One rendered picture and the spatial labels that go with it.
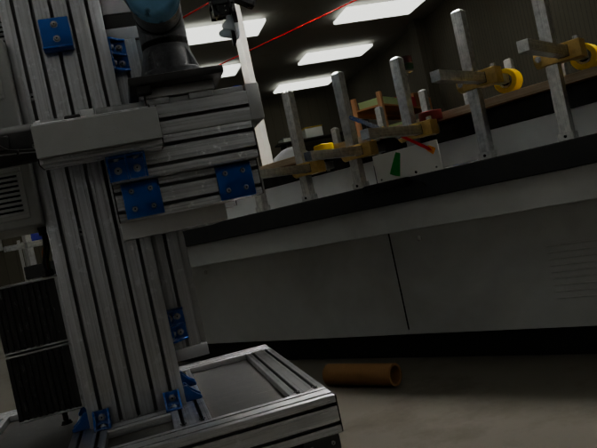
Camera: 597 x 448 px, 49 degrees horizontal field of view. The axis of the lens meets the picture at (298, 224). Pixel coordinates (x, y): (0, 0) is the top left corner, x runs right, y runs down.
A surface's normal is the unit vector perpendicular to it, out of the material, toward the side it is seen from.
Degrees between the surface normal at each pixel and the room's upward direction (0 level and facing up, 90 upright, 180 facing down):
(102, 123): 90
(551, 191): 90
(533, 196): 90
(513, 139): 90
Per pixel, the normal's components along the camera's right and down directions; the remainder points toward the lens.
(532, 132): -0.65, 0.15
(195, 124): 0.24, -0.04
